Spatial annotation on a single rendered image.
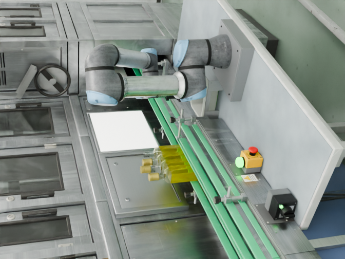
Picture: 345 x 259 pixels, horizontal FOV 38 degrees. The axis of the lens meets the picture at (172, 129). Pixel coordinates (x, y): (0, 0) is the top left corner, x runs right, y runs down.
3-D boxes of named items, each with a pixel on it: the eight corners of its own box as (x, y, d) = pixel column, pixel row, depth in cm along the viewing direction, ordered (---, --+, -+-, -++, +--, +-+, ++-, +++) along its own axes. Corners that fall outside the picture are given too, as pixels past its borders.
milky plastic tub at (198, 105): (205, 104, 263) (189, 104, 260) (211, 65, 251) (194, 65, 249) (216, 120, 249) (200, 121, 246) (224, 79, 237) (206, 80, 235)
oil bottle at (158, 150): (193, 152, 248) (151, 155, 241) (194, 142, 245) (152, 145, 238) (196, 158, 243) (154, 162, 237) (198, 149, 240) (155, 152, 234)
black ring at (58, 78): (70, 93, 308) (34, 94, 302) (70, 61, 297) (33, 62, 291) (71, 96, 304) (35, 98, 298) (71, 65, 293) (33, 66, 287)
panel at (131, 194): (142, 113, 301) (86, 116, 291) (143, 108, 299) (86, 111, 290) (188, 210, 228) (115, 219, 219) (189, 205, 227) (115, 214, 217)
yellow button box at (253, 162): (254, 162, 213) (238, 164, 210) (257, 147, 209) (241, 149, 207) (261, 172, 207) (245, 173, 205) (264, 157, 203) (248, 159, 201)
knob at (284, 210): (289, 215, 182) (294, 221, 180) (279, 216, 181) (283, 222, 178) (292, 205, 180) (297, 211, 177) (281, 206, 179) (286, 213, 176)
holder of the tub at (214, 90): (205, 112, 265) (191, 113, 263) (212, 65, 251) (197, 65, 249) (216, 129, 252) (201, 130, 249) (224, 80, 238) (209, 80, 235)
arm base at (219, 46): (222, 28, 222) (201, 28, 219) (233, 44, 210) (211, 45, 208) (217, 57, 231) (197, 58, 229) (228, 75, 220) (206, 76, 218)
